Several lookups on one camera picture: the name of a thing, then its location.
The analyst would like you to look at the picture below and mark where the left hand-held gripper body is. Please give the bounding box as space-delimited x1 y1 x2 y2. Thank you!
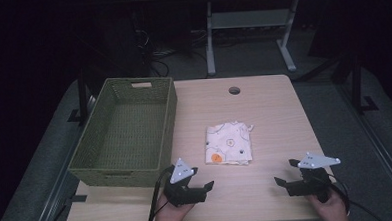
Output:
161 156 208 208

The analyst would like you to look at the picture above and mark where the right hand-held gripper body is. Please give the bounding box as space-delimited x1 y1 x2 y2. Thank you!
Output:
284 150 343 206

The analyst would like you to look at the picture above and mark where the cream patterned cloth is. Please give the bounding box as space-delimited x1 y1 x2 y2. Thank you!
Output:
203 120 256 168

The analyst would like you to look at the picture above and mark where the green woven basket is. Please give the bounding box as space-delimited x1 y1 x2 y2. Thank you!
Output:
64 74 182 192

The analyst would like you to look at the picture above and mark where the person's left hand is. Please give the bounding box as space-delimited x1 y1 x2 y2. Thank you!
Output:
153 190 197 221

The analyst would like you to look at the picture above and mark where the person's right hand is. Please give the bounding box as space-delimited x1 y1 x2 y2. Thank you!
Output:
306 186 352 221

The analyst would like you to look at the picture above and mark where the black metal stand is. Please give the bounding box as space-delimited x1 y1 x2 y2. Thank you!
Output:
65 66 98 128
346 51 380 116

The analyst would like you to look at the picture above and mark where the black tape strip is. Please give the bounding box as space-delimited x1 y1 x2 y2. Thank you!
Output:
69 194 89 203

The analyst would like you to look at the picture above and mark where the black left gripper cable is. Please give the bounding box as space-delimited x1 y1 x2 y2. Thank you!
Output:
143 165 177 221

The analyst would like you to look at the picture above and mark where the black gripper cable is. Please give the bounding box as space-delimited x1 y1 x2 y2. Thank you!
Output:
143 165 177 221
326 170 387 221

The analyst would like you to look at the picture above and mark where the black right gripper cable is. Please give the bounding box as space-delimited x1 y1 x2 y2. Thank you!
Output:
326 170 387 221

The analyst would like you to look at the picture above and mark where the bundle of floor cables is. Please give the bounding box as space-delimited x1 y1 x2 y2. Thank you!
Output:
133 26 210 79

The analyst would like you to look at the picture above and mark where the white metal desk frame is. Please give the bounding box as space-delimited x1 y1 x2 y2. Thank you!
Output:
203 0 304 78

